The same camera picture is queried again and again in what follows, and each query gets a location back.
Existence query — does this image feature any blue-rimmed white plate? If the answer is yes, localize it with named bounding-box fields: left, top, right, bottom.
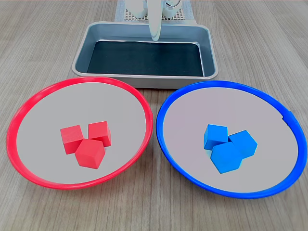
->
left=155, top=80, right=308, bottom=200

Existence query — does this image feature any red cube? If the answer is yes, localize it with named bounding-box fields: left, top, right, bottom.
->
left=60, top=124, right=84, bottom=155
left=75, top=139, right=106, bottom=170
left=88, top=121, right=112, bottom=147

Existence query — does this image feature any blue cube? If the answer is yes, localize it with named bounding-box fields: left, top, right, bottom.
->
left=203, top=124, right=229, bottom=150
left=210, top=141, right=243, bottom=174
left=227, top=129, right=258, bottom=159

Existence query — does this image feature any black tray mat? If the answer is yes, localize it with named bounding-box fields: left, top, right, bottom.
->
left=86, top=40, right=205, bottom=77

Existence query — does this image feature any steel tray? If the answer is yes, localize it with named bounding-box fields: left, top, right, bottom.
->
left=71, top=21, right=219, bottom=89

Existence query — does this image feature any red-rimmed white plate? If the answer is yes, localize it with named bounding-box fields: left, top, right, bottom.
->
left=6, top=76, right=154, bottom=191

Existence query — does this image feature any pale perforated base plate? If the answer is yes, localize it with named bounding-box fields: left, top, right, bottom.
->
left=124, top=8, right=187, bottom=21

